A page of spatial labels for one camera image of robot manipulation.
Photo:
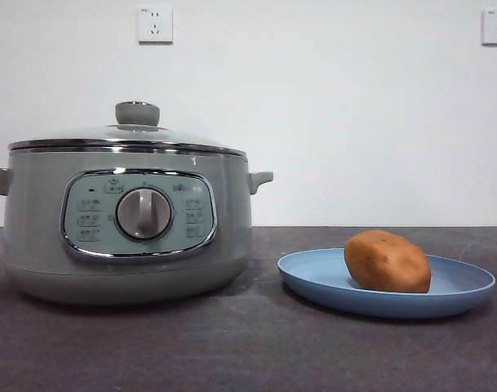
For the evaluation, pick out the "white wall socket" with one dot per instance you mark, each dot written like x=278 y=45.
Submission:
x=155 y=24
x=496 y=28

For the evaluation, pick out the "glass lid with green knob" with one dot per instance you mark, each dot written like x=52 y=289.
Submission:
x=137 y=112

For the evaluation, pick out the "brown potato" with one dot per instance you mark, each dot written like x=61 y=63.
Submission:
x=384 y=263

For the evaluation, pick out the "blue round plate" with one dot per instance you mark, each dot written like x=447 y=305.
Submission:
x=313 y=273

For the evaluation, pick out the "pale green electric steamer pot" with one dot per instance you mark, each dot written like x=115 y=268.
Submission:
x=36 y=228

